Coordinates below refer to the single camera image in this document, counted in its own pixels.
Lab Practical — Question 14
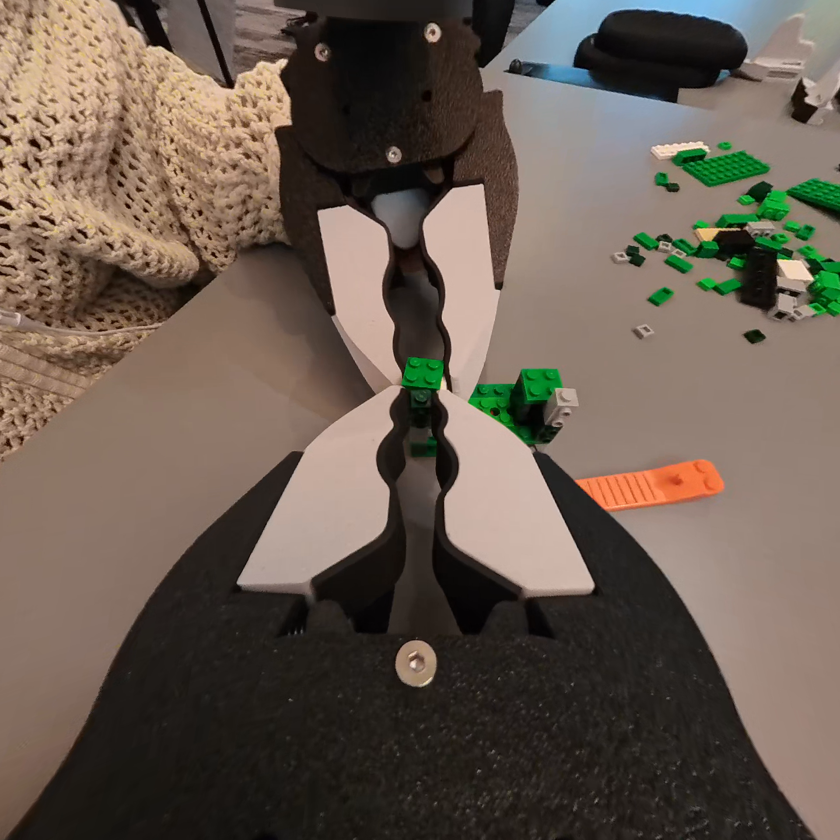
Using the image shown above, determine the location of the pile of loose lego pieces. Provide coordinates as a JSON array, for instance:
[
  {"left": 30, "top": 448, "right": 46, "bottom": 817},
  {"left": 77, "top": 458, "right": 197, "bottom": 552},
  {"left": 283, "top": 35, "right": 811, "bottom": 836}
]
[{"left": 610, "top": 141, "right": 840, "bottom": 345}]

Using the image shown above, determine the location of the small green lego assembly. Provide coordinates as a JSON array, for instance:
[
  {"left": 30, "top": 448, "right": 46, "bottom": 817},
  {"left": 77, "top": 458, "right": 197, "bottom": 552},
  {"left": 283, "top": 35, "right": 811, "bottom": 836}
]
[{"left": 402, "top": 356, "right": 455, "bottom": 459}]

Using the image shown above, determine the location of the black padded headset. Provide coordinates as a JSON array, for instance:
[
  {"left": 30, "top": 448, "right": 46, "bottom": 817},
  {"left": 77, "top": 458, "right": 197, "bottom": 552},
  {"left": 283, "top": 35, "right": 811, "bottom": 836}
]
[{"left": 505, "top": 8, "right": 750, "bottom": 105}]

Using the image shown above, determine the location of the long green lego plate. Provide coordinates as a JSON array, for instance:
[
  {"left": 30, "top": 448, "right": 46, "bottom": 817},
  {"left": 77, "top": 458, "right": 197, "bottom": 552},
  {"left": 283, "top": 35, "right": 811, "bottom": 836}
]
[{"left": 786, "top": 177, "right": 840, "bottom": 214}]

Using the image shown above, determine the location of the orange brick separator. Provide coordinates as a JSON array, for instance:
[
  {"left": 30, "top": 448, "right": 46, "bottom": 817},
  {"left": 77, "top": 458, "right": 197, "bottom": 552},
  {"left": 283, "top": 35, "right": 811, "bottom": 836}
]
[{"left": 574, "top": 459, "right": 726, "bottom": 514}]

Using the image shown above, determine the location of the white cord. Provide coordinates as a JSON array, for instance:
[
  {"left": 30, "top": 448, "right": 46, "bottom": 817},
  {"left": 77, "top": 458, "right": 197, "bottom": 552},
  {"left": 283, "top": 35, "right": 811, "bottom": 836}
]
[{"left": 0, "top": 311, "right": 168, "bottom": 337}]

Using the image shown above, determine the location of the person's cream knit sweater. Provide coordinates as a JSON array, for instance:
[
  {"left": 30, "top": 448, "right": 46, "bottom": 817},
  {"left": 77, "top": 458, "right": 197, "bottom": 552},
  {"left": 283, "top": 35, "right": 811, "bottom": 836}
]
[{"left": 0, "top": 262, "right": 221, "bottom": 460}]

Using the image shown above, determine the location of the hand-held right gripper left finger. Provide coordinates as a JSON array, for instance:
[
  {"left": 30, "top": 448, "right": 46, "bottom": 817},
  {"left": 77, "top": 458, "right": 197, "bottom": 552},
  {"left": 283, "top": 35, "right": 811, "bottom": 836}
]
[{"left": 236, "top": 386, "right": 406, "bottom": 634}]

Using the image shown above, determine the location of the white pointed plastic piece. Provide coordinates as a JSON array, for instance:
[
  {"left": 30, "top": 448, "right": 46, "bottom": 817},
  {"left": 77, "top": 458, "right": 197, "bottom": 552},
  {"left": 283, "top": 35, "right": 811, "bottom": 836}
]
[
  {"left": 789, "top": 69, "right": 840, "bottom": 126},
  {"left": 743, "top": 12, "right": 809, "bottom": 74}
]

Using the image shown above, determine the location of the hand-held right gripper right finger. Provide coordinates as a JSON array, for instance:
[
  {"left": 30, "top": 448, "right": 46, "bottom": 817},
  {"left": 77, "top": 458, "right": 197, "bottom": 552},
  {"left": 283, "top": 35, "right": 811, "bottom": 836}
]
[{"left": 433, "top": 391, "right": 596, "bottom": 636}]

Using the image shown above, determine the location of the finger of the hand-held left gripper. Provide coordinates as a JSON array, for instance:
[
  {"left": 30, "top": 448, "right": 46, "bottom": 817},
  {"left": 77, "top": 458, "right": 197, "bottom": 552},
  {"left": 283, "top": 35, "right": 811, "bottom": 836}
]
[
  {"left": 317, "top": 202, "right": 406, "bottom": 396},
  {"left": 422, "top": 182, "right": 504, "bottom": 395}
]

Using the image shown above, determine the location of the green lego model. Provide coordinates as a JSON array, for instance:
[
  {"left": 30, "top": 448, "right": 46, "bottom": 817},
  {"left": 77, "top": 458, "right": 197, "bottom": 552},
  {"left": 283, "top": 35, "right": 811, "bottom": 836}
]
[{"left": 467, "top": 367, "right": 580, "bottom": 448}]

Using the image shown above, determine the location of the black chair base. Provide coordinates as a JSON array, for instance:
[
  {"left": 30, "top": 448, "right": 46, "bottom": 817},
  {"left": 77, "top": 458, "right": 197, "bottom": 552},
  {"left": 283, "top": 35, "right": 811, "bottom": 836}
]
[{"left": 118, "top": 0, "right": 236, "bottom": 88}]

